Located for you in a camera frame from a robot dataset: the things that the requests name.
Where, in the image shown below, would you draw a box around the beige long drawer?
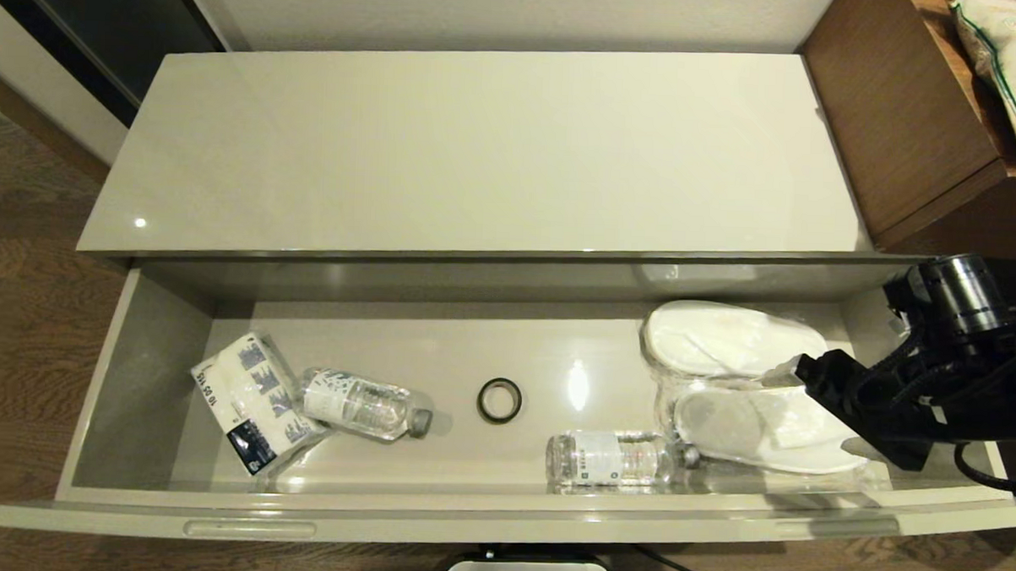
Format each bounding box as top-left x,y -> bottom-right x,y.
0,230 -> 1016,564

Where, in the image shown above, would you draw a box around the clear water bottle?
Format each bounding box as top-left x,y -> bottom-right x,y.
298,368 -> 435,443
545,428 -> 702,498

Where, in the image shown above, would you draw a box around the brown wooden desk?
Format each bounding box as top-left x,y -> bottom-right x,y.
792,0 -> 1016,262

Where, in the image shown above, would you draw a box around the black tape ring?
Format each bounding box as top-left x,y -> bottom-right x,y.
475,376 -> 524,425

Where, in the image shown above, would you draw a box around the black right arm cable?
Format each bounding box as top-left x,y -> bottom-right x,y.
950,440 -> 1016,497

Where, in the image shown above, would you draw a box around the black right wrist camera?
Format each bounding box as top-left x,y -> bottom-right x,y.
881,278 -> 927,339

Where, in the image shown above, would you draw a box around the beige glossy cabinet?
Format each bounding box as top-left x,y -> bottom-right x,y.
76,30 -> 973,290

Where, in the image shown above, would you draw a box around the clear plastic snack bag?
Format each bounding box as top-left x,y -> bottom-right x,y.
943,0 -> 1016,166

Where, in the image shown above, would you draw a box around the bagged white slippers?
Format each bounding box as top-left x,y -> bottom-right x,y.
640,299 -> 832,386
654,377 -> 888,487

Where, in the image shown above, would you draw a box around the black glass panel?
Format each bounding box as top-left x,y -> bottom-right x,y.
0,0 -> 227,133

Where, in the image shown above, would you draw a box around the black base cable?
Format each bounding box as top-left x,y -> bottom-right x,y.
629,539 -> 728,571

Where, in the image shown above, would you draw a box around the white blue tissue pack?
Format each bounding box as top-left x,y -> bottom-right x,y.
187,331 -> 334,479

